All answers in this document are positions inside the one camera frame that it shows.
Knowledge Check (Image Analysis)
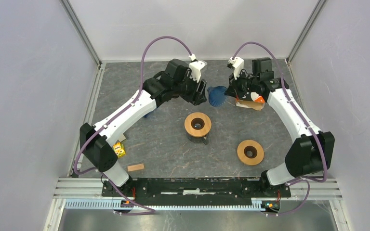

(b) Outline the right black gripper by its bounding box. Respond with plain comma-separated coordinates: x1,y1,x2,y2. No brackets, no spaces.
225,69,260,100

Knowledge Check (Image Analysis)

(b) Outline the clear glass coffee server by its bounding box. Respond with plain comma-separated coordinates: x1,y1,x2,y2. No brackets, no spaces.
186,134,209,145

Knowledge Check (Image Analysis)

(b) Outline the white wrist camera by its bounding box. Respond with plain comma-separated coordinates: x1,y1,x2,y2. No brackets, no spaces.
227,56,244,80
188,53,207,83

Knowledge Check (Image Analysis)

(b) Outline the white toothed cable tray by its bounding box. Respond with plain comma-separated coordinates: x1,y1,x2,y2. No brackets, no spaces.
65,199,265,212

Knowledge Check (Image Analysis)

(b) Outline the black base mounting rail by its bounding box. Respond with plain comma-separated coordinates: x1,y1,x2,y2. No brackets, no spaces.
119,177,291,206

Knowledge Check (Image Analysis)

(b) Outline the wooden ring dripper holder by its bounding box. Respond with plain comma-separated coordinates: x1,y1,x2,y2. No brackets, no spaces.
184,112,212,138

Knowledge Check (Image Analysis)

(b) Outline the yellow small juice box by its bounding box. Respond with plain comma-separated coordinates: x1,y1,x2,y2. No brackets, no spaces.
112,142,126,158

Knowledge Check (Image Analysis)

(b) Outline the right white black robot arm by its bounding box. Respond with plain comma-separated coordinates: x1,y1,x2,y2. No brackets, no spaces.
225,57,335,196

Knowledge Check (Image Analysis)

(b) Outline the small wooden block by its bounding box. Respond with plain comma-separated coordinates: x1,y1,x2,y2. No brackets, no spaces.
127,163,145,172

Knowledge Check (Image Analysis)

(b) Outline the beige wooden cube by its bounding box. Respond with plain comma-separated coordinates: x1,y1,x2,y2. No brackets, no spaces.
118,134,126,142

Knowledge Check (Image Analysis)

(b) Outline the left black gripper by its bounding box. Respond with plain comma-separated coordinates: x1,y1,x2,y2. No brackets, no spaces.
172,70,207,105

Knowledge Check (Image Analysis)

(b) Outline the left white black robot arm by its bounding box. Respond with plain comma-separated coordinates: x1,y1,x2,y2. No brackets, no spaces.
79,59,207,196

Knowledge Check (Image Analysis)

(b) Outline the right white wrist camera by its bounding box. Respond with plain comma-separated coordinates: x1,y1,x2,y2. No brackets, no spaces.
227,56,244,80

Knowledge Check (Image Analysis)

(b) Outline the orange black coffee filter box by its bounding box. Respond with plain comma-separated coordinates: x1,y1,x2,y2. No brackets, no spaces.
235,92,265,111

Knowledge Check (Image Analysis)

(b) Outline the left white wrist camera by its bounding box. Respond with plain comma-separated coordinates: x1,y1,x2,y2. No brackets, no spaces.
188,53,207,83

